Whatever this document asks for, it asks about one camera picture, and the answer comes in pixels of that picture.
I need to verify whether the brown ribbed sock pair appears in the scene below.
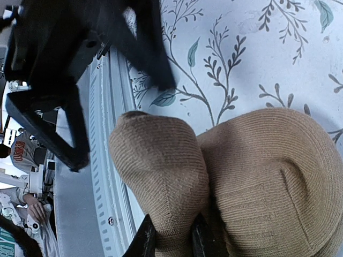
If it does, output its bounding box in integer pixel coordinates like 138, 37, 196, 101
109, 108, 342, 256

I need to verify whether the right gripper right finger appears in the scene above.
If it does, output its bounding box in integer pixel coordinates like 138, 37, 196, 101
191, 213, 229, 257

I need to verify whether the aluminium front rail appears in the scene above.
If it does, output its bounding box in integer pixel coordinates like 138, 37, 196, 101
54, 49, 144, 256

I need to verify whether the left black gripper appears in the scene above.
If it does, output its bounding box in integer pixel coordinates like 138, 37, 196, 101
2, 1, 124, 85

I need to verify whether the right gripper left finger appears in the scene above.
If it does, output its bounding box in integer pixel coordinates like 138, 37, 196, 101
125, 214, 156, 257

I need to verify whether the person in grey shirt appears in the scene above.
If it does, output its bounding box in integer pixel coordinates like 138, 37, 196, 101
1, 131, 60, 256

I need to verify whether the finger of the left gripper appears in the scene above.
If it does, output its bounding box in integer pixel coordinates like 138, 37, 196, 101
5, 79, 90, 172
99, 1, 176, 91

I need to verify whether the floral table mat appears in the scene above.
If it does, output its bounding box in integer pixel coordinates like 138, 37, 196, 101
130, 1, 342, 146

